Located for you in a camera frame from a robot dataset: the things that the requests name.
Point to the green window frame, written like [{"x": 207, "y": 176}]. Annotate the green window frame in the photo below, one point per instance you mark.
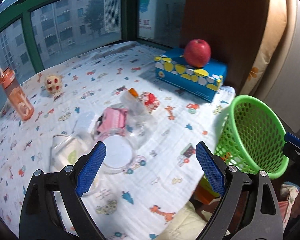
[{"x": 36, "y": 35}]

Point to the green plastic mesh basket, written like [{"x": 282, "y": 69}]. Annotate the green plastic mesh basket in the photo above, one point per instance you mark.
[{"x": 253, "y": 138}]

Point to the white paper cup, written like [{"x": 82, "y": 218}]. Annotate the white paper cup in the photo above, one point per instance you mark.
[{"x": 66, "y": 149}]

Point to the floral beige curtain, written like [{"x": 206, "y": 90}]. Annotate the floral beige curtain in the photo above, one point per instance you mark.
[{"x": 274, "y": 48}]

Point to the orange water bottle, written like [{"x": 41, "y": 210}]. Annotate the orange water bottle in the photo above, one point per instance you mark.
[{"x": 15, "y": 94}]

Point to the red white candy wrapper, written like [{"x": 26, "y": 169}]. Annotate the red white candy wrapper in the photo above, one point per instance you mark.
[{"x": 149, "y": 100}]

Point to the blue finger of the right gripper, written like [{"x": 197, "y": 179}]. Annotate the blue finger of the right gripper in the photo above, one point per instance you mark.
[{"x": 289, "y": 137}]

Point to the small cream plush toy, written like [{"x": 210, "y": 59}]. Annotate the small cream plush toy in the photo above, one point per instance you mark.
[{"x": 53, "y": 84}]

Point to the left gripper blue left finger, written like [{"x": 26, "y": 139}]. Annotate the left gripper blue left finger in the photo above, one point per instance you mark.
[{"x": 90, "y": 167}]

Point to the pink patterned cloth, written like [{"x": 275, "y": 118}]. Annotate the pink patterned cloth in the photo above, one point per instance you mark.
[{"x": 290, "y": 202}]

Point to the blue yellow dotted shoe box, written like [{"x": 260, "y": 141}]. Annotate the blue yellow dotted shoe box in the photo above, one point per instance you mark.
[{"x": 205, "y": 82}]

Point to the red apple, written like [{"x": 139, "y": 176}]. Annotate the red apple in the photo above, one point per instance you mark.
[{"x": 197, "y": 53}]

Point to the clear round plastic lid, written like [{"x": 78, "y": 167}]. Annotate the clear round plastic lid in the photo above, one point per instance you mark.
[{"x": 119, "y": 151}]

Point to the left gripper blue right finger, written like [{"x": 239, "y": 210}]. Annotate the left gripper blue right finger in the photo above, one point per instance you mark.
[{"x": 209, "y": 164}]

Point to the pink snack wrapper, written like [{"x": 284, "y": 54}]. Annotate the pink snack wrapper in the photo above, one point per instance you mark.
[{"x": 111, "y": 118}]

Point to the brown wooden headboard panel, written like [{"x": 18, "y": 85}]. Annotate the brown wooden headboard panel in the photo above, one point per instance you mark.
[{"x": 234, "y": 30}]

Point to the cream quilted blanket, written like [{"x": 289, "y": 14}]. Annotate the cream quilted blanket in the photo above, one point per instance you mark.
[{"x": 189, "y": 222}]

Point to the orange box under bed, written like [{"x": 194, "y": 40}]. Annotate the orange box under bed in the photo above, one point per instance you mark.
[{"x": 204, "y": 192}]

